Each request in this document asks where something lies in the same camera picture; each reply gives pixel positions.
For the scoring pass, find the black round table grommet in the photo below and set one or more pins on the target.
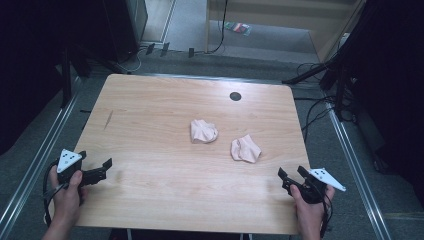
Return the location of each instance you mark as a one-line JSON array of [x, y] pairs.
[[235, 96]]

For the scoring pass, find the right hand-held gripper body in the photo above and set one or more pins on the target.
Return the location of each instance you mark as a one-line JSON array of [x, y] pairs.
[[316, 186]]

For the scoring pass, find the dark curtain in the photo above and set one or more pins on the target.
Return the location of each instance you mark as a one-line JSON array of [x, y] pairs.
[[30, 66], [393, 83]]

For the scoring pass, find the black plug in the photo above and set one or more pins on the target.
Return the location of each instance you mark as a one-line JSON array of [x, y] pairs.
[[165, 49], [150, 48], [191, 52]]

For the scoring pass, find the metal floor rail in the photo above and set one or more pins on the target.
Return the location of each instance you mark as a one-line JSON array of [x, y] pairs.
[[358, 173], [36, 160]]

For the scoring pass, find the colourful packet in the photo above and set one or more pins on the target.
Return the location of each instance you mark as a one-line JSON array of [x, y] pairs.
[[238, 28]]

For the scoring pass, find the light wooden furniture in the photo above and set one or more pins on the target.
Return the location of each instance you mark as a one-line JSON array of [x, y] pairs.
[[333, 20]]

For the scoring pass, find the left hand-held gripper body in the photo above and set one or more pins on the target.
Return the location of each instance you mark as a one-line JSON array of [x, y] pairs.
[[68, 165]]

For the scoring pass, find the person's left hand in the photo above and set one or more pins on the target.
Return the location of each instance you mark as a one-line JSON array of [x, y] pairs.
[[67, 200]]

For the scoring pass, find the pink sock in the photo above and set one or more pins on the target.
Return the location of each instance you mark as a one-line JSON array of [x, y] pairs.
[[203, 131], [245, 149]]

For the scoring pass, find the black stand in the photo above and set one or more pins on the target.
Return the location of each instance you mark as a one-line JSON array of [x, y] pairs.
[[66, 76], [330, 71]]

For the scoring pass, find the person's right hand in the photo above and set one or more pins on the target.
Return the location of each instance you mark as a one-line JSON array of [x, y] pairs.
[[311, 210]]

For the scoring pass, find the black cabinet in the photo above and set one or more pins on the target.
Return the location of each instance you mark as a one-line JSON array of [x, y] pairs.
[[123, 26]]

